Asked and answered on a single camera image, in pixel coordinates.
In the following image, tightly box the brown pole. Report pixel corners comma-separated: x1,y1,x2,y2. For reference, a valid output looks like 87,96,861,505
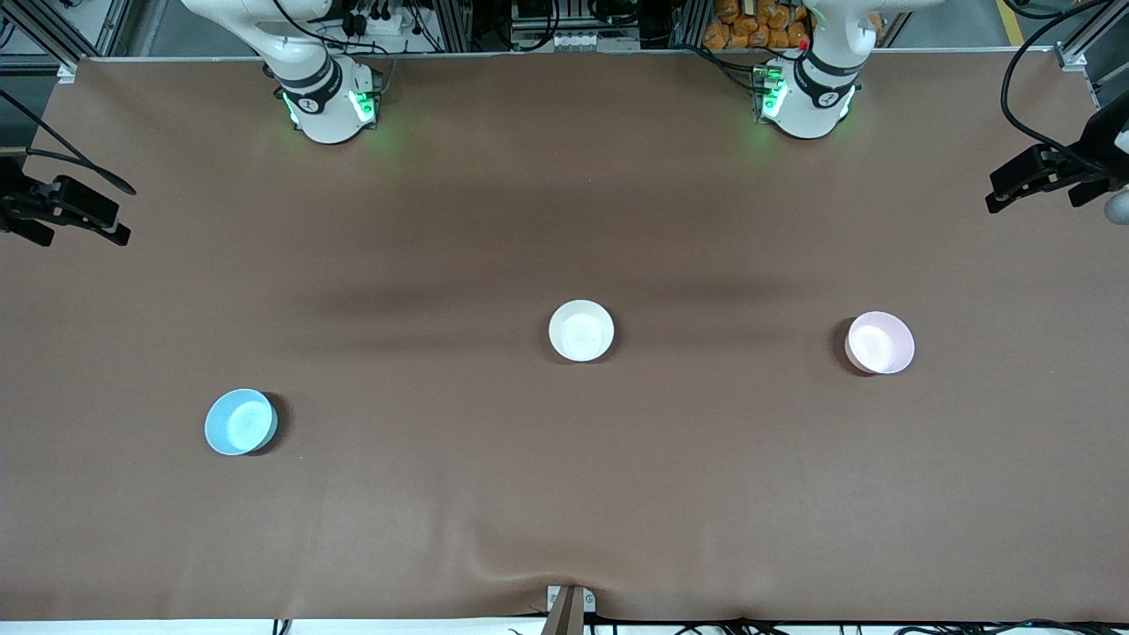
540,586,586,635

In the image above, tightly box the orange packaged goods pile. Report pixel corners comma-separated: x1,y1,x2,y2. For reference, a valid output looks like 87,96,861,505
703,0,883,51

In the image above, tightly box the aluminium corner frame profile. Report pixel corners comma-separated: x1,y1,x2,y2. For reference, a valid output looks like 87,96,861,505
0,0,85,82
1054,0,1129,71

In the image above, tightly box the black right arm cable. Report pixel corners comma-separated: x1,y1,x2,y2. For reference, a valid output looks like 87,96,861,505
0,88,138,197

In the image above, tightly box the blue bowl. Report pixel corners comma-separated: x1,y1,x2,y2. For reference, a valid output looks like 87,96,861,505
205,389,279,457

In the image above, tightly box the grey metal bracket plate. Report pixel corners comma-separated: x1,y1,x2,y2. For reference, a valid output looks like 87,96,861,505
546,585,597,615

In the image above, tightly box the white bowl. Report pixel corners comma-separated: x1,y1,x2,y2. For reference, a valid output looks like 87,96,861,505
549,300,616,363

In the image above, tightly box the pink bowl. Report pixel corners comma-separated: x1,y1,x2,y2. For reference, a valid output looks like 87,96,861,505
844,311,916,376

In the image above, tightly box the white power strip with plugs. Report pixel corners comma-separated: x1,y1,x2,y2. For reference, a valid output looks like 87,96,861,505
340,0,415,38

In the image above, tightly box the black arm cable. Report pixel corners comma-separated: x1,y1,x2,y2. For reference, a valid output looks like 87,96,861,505
1000,0,1129,173
0,88,138,197

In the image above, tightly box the aluminium frame post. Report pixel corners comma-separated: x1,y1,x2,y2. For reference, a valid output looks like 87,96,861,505
675,0,711,49
437,0,473,52

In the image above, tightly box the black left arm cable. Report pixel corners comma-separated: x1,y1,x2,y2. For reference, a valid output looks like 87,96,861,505
1000,0,1129,173

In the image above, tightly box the brown table cloth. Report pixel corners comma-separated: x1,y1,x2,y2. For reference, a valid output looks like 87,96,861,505
0,49,1129,623

